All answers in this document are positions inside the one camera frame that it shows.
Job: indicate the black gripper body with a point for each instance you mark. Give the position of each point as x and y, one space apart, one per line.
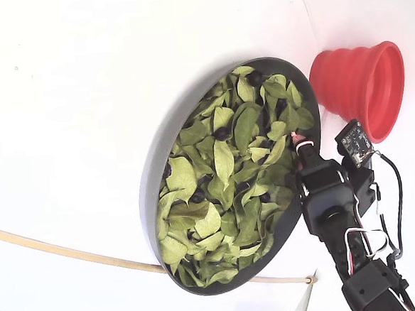
319 177

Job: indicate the gripper finger with pink sleeve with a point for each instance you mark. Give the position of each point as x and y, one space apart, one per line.
300 166
309 155

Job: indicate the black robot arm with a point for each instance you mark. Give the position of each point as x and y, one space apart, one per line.
333 218

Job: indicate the pile of green leaves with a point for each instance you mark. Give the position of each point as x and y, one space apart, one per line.
225 161

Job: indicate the red collapsible silicone cup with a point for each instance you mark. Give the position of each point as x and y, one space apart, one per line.
341 78

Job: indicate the dark grey round bowl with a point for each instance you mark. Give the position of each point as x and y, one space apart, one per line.
147 202

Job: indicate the dark blueberry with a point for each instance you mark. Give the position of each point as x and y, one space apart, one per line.
197 195
255 77
265 197

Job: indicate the long wooden dowel stick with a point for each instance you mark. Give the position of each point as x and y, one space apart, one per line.
75 253

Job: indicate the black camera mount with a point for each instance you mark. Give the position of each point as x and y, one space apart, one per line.
363 187

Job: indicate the camera circuit board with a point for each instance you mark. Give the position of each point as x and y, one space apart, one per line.
354 141

